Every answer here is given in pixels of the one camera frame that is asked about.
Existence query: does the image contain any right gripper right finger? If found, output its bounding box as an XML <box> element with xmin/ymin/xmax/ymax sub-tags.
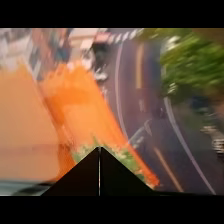
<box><xmin>99</xmin><ymin>146</ymin><xmax>158</xmax><ymax>197</ymax></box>

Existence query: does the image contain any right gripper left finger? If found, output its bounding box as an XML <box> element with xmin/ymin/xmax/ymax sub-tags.
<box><xmin>41</xmin><ymin>146</ymin><xmax>100</xmax><ymax>197</ymax></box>

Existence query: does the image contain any orange garment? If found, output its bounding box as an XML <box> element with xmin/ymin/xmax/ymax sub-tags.
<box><xmin>0</xmin><ymin>62</ymin><xmax>161</xmax><ymax>190</ymax></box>

